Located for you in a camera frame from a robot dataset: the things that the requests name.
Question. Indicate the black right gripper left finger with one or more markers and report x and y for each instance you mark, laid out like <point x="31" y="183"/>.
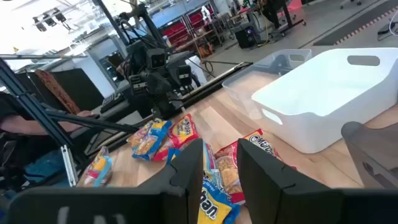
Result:
<point x="183" y="174"/>

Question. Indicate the black aluminium table frame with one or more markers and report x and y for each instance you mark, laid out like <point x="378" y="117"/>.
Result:
<point x="31" y="104"/>

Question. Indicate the clear plastic bin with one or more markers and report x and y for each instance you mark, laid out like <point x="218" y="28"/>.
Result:
<point x="239" y="84"/>

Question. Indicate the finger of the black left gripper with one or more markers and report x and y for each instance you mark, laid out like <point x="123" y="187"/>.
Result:
<point x="185" y="76"/>
<point x="137" y="84"/>

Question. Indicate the dark blue Maruchan ramen packet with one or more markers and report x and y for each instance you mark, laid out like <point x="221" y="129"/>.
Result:
<point x="152" y="141"/>
<point x="214" y="207"/>

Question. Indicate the black rolling stand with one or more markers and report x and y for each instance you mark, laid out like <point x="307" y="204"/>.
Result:
<point x="280" y="12"/>

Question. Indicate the black striped-edge mat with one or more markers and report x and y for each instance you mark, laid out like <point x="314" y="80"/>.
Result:
<point x="351" y="26"/>

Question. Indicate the silver frame bracket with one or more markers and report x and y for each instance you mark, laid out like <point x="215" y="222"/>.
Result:
<point x="69" y="166"/>

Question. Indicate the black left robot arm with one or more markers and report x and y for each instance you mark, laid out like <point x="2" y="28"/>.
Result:
<point x="153" y="29"/>

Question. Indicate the grey metal bar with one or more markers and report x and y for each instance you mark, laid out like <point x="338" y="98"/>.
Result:
<point x="43" y="57"/>

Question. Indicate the black track spotlight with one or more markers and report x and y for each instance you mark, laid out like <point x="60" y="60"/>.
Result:
<point x="39" y="25"/>
<point x="59" y="15"/>
<point x="49" y="20"/>

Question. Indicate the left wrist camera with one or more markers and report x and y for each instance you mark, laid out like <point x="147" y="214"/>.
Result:
<point x="156" y="59"/>

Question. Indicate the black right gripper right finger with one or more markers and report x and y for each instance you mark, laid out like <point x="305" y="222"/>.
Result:
<point x="273" y="193"/>

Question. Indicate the person's hand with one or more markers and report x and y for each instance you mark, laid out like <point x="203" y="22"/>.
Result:
<point x="85" y="114"/>

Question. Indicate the black computer tower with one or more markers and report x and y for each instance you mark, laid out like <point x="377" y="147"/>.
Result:
<point x="245" y="37"/>

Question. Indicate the red Maruchan ramen packet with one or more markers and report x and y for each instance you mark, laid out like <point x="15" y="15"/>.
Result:
<point x="228" y="168"/>
<point x="183" y="130"/>

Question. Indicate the person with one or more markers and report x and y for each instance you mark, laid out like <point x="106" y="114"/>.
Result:
<point x="18" y="124"/>

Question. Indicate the black panel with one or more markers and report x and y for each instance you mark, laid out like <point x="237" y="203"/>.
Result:
<point x="84" y="90"/>

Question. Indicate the red storage rack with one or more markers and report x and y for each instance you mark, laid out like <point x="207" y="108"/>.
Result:
<point x="177" y="31"/>

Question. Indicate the brown patterned board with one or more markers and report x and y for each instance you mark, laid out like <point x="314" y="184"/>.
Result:
<point x="57" y="90"/>

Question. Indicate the grey plastic bin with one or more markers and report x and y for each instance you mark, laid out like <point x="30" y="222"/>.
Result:
<point x="373" y="155"/>

